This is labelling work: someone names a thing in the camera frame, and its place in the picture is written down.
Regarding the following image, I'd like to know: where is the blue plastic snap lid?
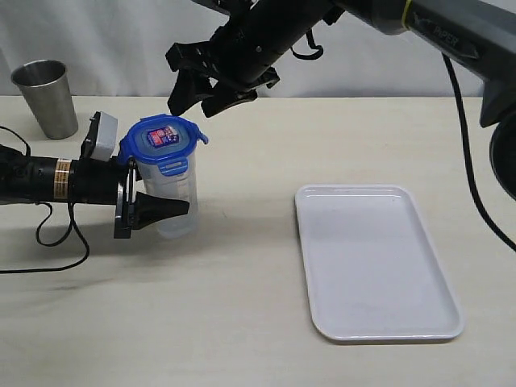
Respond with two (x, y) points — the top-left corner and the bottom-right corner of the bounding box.
(117, 114), (209, 177)

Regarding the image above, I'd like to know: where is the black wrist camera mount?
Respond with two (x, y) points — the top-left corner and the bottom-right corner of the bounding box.
(80, 111), (101, 159)

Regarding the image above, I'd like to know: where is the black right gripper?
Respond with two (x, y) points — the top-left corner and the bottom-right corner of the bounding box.
(166, 1), (335, 118)

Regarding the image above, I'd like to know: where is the white rectangular tray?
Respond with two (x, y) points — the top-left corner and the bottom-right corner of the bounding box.
(294, 184), (465, 343)

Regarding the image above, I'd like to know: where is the stainless steel cup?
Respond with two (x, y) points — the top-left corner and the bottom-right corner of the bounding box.
(10, 59), (78, 139)

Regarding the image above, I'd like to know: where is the tall translucent plastic container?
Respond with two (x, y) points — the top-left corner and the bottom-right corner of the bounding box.
(136, 152), (198, 239)

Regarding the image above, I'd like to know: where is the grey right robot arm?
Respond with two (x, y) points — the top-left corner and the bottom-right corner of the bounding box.
(166, 1), (515, 195)

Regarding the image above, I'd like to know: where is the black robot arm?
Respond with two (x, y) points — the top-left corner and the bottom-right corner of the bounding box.
(1, 145), (141, 239)

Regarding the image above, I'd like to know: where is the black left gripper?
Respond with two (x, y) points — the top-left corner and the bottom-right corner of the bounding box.
(70, 156), (190, 239)

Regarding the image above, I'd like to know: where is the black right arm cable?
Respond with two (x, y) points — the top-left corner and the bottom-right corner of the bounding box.
(289, 31), (516, 251)

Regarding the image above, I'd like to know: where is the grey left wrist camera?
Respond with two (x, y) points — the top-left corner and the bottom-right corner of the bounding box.
(91, 111), (118, 161)

